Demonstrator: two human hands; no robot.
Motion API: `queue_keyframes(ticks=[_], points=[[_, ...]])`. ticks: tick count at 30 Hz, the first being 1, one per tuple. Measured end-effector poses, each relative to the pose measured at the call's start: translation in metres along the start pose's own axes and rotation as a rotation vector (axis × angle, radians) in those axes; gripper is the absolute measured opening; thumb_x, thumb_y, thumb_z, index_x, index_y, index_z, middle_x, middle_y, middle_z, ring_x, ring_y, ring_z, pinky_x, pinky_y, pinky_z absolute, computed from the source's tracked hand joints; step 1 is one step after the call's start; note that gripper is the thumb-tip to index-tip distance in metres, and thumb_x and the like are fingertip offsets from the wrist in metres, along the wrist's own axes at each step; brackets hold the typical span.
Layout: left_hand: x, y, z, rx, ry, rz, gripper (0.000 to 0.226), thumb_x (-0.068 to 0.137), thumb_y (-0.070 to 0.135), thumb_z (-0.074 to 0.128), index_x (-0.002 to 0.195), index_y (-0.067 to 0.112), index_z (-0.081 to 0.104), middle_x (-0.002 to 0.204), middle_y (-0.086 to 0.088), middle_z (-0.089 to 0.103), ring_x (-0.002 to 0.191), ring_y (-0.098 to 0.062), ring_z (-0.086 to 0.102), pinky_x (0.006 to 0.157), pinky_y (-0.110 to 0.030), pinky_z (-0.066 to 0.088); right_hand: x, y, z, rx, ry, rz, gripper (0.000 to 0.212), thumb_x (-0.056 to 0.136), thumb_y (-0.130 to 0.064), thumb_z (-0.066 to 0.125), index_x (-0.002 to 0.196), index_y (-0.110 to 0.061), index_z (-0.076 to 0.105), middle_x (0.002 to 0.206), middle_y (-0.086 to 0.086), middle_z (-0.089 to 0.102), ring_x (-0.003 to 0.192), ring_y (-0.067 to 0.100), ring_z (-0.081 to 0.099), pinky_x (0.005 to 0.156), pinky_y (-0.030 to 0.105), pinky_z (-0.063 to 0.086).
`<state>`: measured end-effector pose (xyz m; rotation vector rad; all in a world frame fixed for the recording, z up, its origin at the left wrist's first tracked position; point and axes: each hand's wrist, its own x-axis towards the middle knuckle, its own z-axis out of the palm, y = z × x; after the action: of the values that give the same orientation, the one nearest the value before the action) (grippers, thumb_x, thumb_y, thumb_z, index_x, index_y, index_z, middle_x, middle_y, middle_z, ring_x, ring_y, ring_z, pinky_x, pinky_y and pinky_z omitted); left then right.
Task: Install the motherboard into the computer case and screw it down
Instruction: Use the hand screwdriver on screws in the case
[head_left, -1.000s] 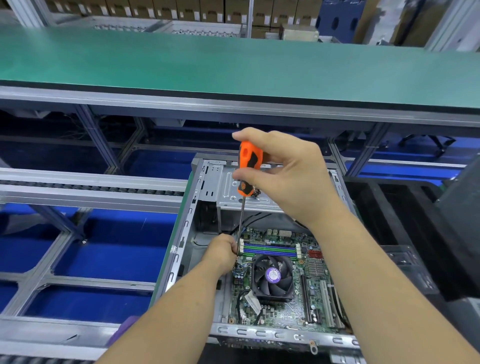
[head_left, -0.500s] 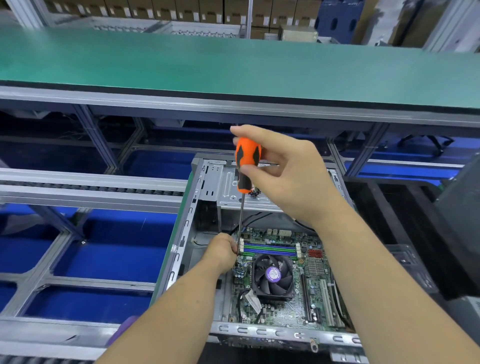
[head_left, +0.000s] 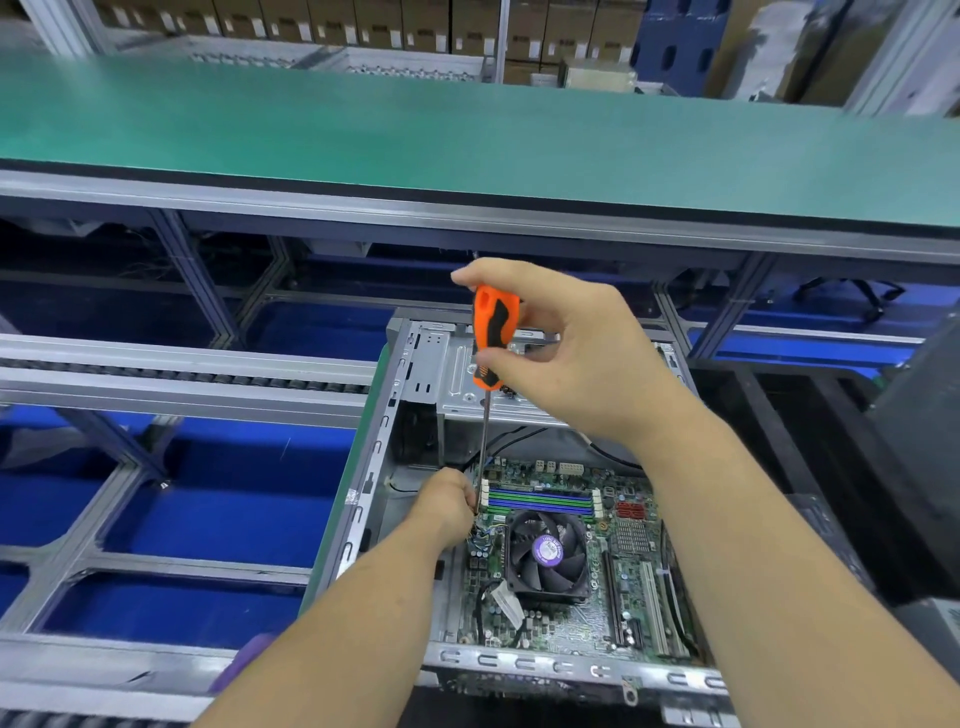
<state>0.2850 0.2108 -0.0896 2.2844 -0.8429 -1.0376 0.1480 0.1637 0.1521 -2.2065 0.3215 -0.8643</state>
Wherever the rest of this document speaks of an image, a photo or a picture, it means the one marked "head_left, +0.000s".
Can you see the person's right hand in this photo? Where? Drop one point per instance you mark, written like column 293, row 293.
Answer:
column 578, row 360

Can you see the person's left hand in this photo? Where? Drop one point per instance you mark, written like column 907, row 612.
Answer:
column 443, row 507

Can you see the grey metal computer case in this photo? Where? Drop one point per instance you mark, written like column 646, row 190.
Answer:
column 420, row 405

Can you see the black CPU cooler fan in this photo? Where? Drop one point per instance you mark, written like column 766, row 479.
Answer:
column 545, row 555

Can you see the green motherboard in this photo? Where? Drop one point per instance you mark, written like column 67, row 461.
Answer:
column 630, row 578

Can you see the person's left forearm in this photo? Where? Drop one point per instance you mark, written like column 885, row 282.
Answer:
column 323, row 645

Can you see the person's right forearm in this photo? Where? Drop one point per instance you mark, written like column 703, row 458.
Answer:
column 795, row 593

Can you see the green conveyor belt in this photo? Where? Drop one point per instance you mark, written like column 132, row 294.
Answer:
column 300, row 135

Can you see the stack of cardboard boxes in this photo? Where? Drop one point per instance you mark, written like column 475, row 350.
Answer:
column 345, row 23

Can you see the grey power supply unit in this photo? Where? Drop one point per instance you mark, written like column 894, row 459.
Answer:
column 933, row 638

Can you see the grey flat metal rail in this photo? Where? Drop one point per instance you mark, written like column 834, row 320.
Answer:
column 165, row 378

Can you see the grey roller conveyor rail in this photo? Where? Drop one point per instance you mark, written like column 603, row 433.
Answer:
column 90, row 683

